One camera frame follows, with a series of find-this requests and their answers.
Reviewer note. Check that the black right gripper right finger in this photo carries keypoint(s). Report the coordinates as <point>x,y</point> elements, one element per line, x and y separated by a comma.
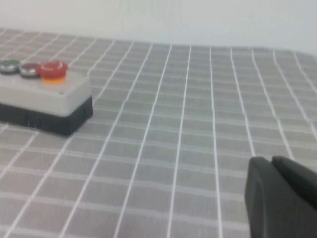
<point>297,178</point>

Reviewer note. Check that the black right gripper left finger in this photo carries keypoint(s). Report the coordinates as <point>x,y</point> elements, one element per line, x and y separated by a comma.
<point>272,208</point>

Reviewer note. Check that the green round push button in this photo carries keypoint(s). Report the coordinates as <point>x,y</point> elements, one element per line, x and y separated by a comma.
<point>8,65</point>

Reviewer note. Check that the red mushroom emergency stop button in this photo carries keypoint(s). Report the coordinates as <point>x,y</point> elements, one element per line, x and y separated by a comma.
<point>52,70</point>

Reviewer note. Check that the dark red round push button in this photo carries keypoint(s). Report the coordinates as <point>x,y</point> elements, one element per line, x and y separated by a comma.
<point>29,70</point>

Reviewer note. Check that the grey white-checked tablecloth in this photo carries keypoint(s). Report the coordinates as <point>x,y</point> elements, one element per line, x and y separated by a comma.
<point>173,124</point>

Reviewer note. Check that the grey black button switch box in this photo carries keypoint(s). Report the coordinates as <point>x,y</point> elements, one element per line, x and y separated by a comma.
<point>49,106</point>

